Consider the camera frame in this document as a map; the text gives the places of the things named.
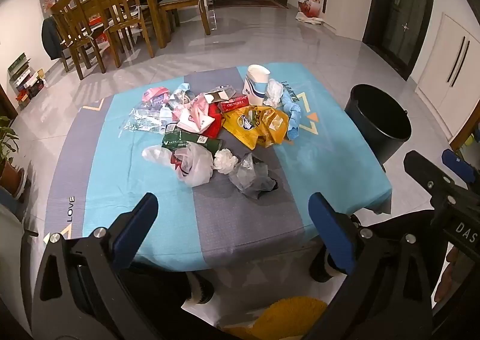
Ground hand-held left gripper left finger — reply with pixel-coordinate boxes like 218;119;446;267
31;193;160;340

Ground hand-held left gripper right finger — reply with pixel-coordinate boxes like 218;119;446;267
307;192;437;340

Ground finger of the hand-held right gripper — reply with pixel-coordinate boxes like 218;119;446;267
404;150;456;209
442;149;480;196

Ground black bucket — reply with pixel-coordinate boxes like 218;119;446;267
344;84;412;166

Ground pink white plastic bag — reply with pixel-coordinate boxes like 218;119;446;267
172;94;218;134

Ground yellow snack bag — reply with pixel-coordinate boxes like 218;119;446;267
222;105;289;150

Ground red snack bag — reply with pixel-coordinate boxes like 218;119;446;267
204;103;226;138

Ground person's right hand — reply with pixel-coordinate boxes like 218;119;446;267
435;248;460;301

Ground black white shoe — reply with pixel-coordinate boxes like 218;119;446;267
183;272;215;305
309;248;347;283

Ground black pants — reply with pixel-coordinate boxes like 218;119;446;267
120;210;451;340

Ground blue grey printed tablecloth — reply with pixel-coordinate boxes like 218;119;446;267
43;62;392;273

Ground grey translucent plastic bag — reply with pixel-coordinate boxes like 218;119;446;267
229;153;280;200

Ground green packet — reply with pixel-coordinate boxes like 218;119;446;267
161;124;222;151

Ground yellow sweater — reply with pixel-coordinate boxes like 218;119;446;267
224;297;328;340

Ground white wardrobe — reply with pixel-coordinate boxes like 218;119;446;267
410;13;480;117

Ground clear plastic wrapper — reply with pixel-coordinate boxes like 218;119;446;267
120;107;177;138

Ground white crumpled paper ball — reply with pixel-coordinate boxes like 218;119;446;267
214;148;239;175

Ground blue plastic glove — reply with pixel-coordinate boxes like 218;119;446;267
281;94;302;140

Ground pink packet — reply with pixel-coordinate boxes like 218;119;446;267
142;87;171;106

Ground crumpled white tissue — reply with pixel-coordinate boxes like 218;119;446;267
263;79;287;108

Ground potted green plant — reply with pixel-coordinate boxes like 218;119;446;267
0;117;28;199

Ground red cigarette box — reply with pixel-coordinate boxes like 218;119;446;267
217;96;250;112

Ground black clear packet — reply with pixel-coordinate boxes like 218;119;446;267
204;87;237;104

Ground white blue paper cup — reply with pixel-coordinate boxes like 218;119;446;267
244;64;271;106

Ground dark glass door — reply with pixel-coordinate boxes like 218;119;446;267
363;0;436;80

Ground brown wooden door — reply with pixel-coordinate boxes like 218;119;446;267
0;82;18;120

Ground stack of boxes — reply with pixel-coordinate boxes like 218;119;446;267
8;53;46;105

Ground red white bag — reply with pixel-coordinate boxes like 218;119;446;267
295;0;325;25

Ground dark hanging jacket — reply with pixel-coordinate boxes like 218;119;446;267
41;16;63;61

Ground door mat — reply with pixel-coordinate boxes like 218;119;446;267
220;0;289;9

